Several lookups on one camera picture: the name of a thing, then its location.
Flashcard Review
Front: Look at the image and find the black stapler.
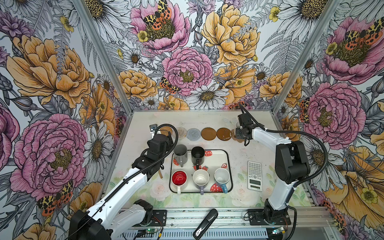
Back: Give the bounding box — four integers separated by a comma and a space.
193, 209, 218, 240

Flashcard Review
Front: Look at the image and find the cork paw print coaster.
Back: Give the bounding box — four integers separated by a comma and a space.
231, 129, 245, 143

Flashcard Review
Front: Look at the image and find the grey woven coaster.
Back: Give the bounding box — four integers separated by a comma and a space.
187, 128, 201, 142

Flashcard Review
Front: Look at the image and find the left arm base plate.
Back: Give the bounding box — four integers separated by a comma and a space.
133, 210, 168, 227

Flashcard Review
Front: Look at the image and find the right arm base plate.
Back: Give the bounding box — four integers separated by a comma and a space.
246, 209, 292, 226

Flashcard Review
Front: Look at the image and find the grey mug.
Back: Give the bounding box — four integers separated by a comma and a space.
173, 145, 188, 168

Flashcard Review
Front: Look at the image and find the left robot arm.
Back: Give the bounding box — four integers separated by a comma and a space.
67, 124, 178, 240

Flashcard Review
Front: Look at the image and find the white mug blue handle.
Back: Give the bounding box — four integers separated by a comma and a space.
214, 168, 231, 194

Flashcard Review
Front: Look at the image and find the black mug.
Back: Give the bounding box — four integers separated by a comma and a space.
191, 147, 205, 170

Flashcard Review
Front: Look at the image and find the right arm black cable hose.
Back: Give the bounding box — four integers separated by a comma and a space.
238, 103, 329, 240

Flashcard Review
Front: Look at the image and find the scratched brown wooden coaster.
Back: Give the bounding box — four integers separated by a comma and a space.
217, 128, 232, 141

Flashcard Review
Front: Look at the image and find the white mug purple handle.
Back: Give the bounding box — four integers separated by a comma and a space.
193, 169, 210, 195

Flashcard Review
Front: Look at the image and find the red inside white mug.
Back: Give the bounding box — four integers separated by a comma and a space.
171, 170, 188, 195

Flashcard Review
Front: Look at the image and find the woven rattan coaster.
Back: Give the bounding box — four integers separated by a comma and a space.
159, 126, 174, 137

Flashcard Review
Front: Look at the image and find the white strawberry tray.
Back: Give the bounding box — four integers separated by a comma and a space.
169, 150, 233, 195

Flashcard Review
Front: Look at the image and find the plain brown wooden coaster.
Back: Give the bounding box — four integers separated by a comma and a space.
201, 127, 217, 141

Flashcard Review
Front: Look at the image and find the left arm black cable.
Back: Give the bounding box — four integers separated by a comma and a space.
65, 123, 180, 240

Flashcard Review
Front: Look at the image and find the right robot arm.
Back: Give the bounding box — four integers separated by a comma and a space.
235, 105, 311, 224

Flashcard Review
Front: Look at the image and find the white calculator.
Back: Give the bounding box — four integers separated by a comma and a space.
247, 161, 263, 192

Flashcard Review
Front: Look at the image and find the multicolour zigzag woven coaster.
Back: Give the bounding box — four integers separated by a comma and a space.
177, 127, 187, 140

